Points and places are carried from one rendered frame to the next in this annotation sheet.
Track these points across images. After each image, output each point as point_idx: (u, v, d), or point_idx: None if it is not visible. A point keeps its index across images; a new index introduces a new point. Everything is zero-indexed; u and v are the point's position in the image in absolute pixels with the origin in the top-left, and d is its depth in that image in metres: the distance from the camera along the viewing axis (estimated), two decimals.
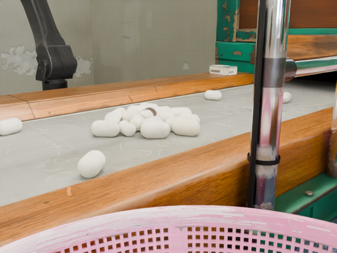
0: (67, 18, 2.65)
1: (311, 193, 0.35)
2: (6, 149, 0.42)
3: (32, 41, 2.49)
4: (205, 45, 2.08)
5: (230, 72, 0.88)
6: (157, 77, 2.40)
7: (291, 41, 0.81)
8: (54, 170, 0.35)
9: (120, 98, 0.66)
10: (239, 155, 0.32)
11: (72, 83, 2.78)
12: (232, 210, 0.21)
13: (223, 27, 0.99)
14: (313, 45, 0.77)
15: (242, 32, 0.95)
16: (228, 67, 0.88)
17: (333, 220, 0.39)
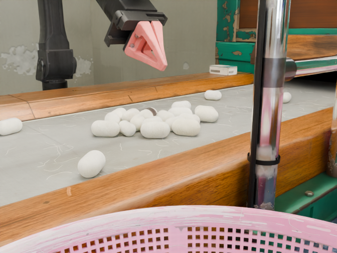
0: (67, 18, 2.65)
1: (311, 193, 0.35)
2: (6, 149, 0.42)
3: (32, 41, 2.49)
4: (205, 45, 2.08)
5: (230, 72, 0.88)
6: (157, 77, 2.40)
7: (291, 41, 0.81)
8: (54, 170, 0.35)
9: (120, 98, 0.66)
10: (239, 155, 0.32)
11: (72, 83, 2.78)
12: (232, 210, 0.21)
13: (223, 27, 0.99)
14: (313, 45, 0.77)
15: (242, 32, 0.95)
16: (228, 67, 0.88)
17: (333, 220, 0.39)
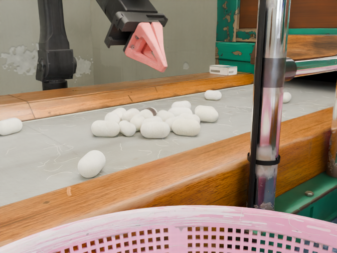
0: (67, 18, 2.65)
1: (311, 193, 0.35)
2: (6, 149, 0.42)
3: (32, 41, 2.49)
4: (205, 45, 2.08)
5: (230, 72, 0.88)
6: (157, 77, 2.40)
7: (291, 41, 0.81)
8: (54, 170, 0.35)
9: (120, 98, 0.66)
10: (239, 155, 0.32)
11: (72, 83, 2.78)
12: (232, 210, 0.21)
13: (223, 27, 0.99)
14: (313, 45, 0.77)
15: (242, 32, 0.95)
16: (228, 67, 0.88)
17: (333, 220, 0.39)
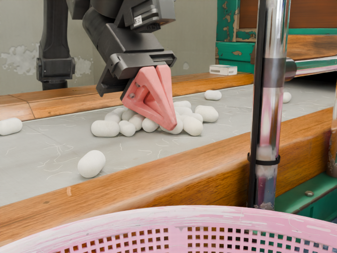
0: (67, 18, 2.65)
1: (311, 193, 0.35)
2: (6, 149, 0.42)
3: (32, 41, 2.49)
4: (205, 45, 2.08)
5: (230, 72, 0.88)
6: None
7: (291, 41, 0.81)
8: (54, 170, 0.35)
9: (120, 98, 0.66)
10: (239, 155, 0.32)
11: (72, 83, 2.78)
12: (232, 210, 0.21)
13: (223, 27, 0.99)
14: (313, 45, 0.77)
15: (242, 32, 0.95)
16: (228, 67, 0.88)
17: (333, 220, 0.39)
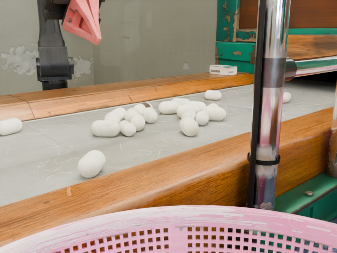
0: None
1: (311, 193, 0.35)
2: (6, 149, 0.42)
3: (32, 41, 2.49)
4: (205, 45, 2.08)
5: (230, 72, 0.88)
6: (157, 77, 2.40)
7: (291, 41, 0.81)
8: (54, 170, 0.35)
9: (120, 98, 0.66)
10: (239, 155, 0.32)
11: (72, 83, 2.78)
12: (232, 210, 0.21)
13: (223, 27, 0.99)
14: (313, 45, 0.77)
15: (242, 32, 0.95)
16: (228, 67, 0.88)
17: (333, 220, 0.39)
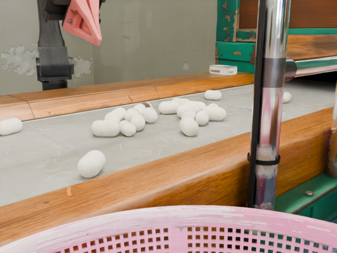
0: None
1: (311, 193, 0.35)
2: (6, 149, 0.42)
3: (32, 41, 2.49)
4: (205, 45, 2.08)
5: (230, 72, 0.88)
6: (157, 77, 2.40)
7: (291, 41, 0.81)
8: (54, 170, 0.35)
9: (120, 98, 0.66)
10: (239, 155, 0.32)
11: (72, 83, 2.78)
12: (232, 210, 0.21)
13: (223, 27, 0.99)
14: (313, 45, 0.77)
15: (242, 32, 0.95)
16: (228, 67, 0.88)
17: (333, 220, 0.39)
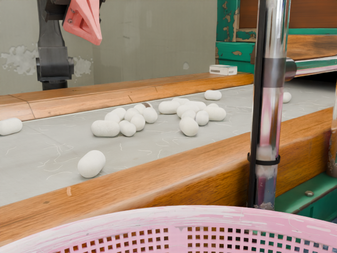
0: None
1: (311, 193, 0.35)
2: (6, 149, 0.42)
3: (32, 41, 2.49)
4: (205, 45, 2.08)
5: (230, 72, 0.88)
6: (157, 77, 2.40)
7: (291, 41, 0.81)
8: (54, 170, 0.35)
9: (120, 98, 0.66)
10: (239, 155, 0.32)
11: (72, 83, 2.78)
12: (232, 210, 0.21)
13: (223, 27, 0.99)
14: (313, 45, 0.77)
15: (242, 32, 0.95)
16: (228, 67, 0.88)
17: (333, 220, 0.39)
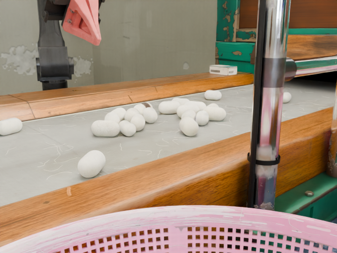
0: None
1: (311, 193, 0.35)
2: (6, 149, 0.42)
3: (32, 41, 2.49)
4: (205, 45, 2.08)
5: (230, 72, 0.88)
6: (157, 77, 2.40)
7: (291, 41, 0.81)
8: (54, 170, 0.35)
9: (120, 98, 0.66)
10: (239, 155, 0.32)
11: (72, 83, 2.78)
12: (232, 210, 0.21)
13: (223, 27, 0.99)
14: (313, 45, 0.77)
15: (242, 32, 0.95)
16: (228, 67, 0.88)
17: (333, 220, 0.39)
